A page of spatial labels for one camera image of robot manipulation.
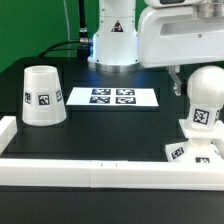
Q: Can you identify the white lamp base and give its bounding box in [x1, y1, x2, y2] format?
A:
[165, 119, 224, 164]

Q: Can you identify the white lamp bulb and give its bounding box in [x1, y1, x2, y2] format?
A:
[187, 66, 224, 129]

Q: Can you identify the black thick cable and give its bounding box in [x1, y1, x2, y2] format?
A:
[77, 0, 94, 60]

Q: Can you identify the white left fence rail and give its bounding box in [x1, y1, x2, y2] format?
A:
[0, 116, 17, 155]

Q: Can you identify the thin white cable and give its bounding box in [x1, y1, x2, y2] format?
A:
[62, 0, 72, 58]

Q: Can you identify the white fence rail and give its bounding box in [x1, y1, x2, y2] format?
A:
[0, 116, 17, 155]
[0, 159, 224, 191]

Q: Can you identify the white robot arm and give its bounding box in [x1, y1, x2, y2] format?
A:
[88, 0, 224, 94]

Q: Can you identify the white lamp shade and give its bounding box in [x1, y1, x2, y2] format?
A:
[22, 65, 67, 126]

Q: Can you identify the black curved cable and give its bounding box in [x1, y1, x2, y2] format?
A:
[38, 40, 83, 58]

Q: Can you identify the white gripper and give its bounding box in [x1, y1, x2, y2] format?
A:
[137, 0, 224, 96]

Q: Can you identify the white front fence rail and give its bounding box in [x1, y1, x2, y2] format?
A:
[0, 159, 224, 191]

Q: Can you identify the white marker sheet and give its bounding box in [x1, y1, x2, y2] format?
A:
[67, 87, 158, 107]

